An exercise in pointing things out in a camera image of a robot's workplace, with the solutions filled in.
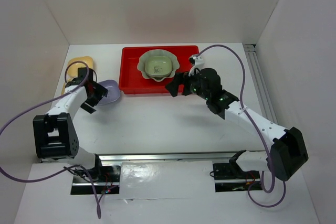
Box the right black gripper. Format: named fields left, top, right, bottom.
left=164, top=67, right=210, bottom=100

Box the purple square plate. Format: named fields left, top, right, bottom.
left=98, top=80, right=121, bottom=105

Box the green scalloped bowl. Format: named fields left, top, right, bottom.
left=137, top=49, right=180, bottom=82

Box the green square plate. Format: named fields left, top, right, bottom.
left=145, top=56, right=172, bottom=78

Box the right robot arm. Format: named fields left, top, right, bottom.
left=165, top=68, right=309, bottom=182

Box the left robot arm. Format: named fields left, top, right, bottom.
left=33, top=67, right=108, bottom=182

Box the yellow square plate far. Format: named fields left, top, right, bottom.
left=66, top=56, right=95, bottom=81

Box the yellow square plate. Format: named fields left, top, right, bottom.
left=66, top=56, right=95, bottom=81
left=61, top=83, right=66, bottom=95

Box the yellow square plate near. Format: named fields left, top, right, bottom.
left=61, top=83, right=66, bottom=95

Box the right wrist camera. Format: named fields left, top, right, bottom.
left=188, top=54, right=205, bottom=76

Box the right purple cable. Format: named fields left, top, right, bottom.
left=195, top=44, right=287, bottom=209

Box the aluminium rail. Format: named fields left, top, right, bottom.
left=39, top=152, right=266, bottom=164

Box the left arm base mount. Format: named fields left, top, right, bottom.
left=70, top=165, right=121, bottom=196

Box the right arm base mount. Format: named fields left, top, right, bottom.
left=209, top=163, right=262, bottom=193

